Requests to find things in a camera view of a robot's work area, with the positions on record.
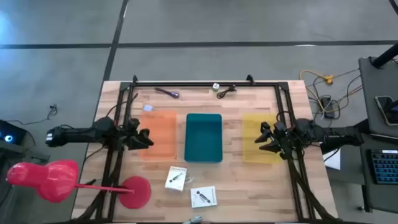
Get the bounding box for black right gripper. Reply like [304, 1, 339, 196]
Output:
[254, 121, 299, 160]

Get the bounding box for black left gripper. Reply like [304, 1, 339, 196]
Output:
[116, 118, 155, 152]

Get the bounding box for light blue braided cable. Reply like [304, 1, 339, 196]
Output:
[182, 215, 203, 224]

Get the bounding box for translucent orange bin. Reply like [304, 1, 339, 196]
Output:
[139, 110, 178, 161]

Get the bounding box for translucent yellow bin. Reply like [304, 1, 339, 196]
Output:
[241, 113, 284, 165]

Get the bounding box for teal plastic bin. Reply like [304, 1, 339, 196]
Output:
[184, 113, 224, 164]

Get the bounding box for purple pen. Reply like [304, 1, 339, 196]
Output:
[154, 87, 180, 100]

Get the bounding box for black power strip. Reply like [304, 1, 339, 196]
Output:
[320, 96, 336, 119]

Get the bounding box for white paper sheet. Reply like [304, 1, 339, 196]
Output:
[323, 148, 341, 170]

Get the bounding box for red stand with round base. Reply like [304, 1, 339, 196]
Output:
[6, 159, 152, 210]

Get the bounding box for grey side desk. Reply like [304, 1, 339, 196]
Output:
[357, 55, 398, 215]

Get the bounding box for black backlit keyboard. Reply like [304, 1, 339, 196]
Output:
[369, 149, 398, 185]

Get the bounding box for black smartphone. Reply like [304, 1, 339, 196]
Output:
[374, 95, 398, 127]

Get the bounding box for black device with blue light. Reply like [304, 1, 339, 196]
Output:
[0, 119, 27, 146]

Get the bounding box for black pole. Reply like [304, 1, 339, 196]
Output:
[371, 42, 398, 69]

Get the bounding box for black coiled cable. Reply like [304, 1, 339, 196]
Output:
[216, 85, 238, 100]

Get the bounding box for black aluminium table frame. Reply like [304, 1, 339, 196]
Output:
[83, 74, 338, 224]

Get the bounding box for yellow floor cable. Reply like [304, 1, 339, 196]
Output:
[299, 69, 335, 114]

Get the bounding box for thin black floor cable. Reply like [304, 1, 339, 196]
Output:
[6, 104, 58, 125]

